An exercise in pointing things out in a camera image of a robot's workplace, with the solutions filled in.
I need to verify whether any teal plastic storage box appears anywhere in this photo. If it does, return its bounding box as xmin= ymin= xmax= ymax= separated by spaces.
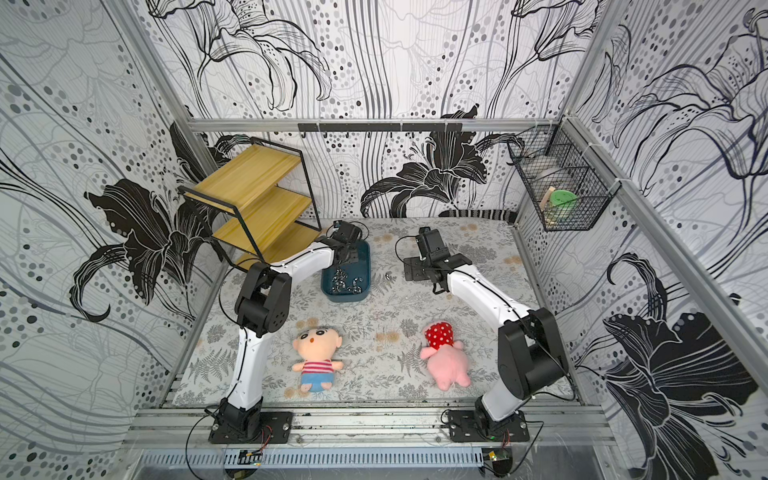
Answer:
xmin=321 ymin=240 xmax=371 ymax=303

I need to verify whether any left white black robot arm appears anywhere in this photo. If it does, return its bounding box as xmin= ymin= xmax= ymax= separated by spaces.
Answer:
xmin=218 ymin=220 xmax=363 ymax=418

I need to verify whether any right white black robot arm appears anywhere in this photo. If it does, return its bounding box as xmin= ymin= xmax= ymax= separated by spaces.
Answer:
xmin=403 ymin=227 xmax=568 ymax=428

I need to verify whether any pile of silver wing nuts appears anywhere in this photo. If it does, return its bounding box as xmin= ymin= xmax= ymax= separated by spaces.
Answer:
xmin=330 ymin=268 xmax=363 ymax=295

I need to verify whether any black white striped cloth roll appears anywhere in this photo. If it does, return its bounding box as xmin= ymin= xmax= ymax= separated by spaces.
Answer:
xmin=438 ymin=209 xmax=518 ymax=224

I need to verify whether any pink plush toy red hat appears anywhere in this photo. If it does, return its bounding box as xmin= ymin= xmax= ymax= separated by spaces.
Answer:
xmin=420 ymin=321 xmax=471 ymax=391

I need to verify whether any boy plush doll striped shirt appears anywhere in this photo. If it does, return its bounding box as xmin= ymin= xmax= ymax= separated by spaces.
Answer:
xmin=292 ymin=327 xmax=344 ymax=393

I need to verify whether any green round lid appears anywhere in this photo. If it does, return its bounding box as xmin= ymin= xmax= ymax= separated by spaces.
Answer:
xmin=549 ymin=189 xmax=579 ymax=211

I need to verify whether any wooden shelf black metal frame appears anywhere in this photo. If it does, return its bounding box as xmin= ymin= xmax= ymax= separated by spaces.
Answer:
xmin=180 ymin=139 xmax=322 ymax=272

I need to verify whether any black wall rail bar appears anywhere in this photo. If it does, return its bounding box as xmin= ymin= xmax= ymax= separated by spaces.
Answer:
xmin=297 ymin=121 xmax=463 ymax=133

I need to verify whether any black wire basket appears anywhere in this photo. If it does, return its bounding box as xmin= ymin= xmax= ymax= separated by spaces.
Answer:
xmin=507 ymin=122 xmax=614 ymax=232

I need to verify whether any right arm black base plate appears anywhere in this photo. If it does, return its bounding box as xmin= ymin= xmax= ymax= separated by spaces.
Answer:
xmin=441 ymin=409 xmax=530 ymax=444

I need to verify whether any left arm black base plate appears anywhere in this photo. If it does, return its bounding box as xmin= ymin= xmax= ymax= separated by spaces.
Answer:
xmin=209 ymin=409 xmax=293 ymax=445

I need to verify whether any white slotted cable duct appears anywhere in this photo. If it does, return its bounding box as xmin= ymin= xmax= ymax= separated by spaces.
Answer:
xmin=140 ymin=447 xmax=484 ymax=470

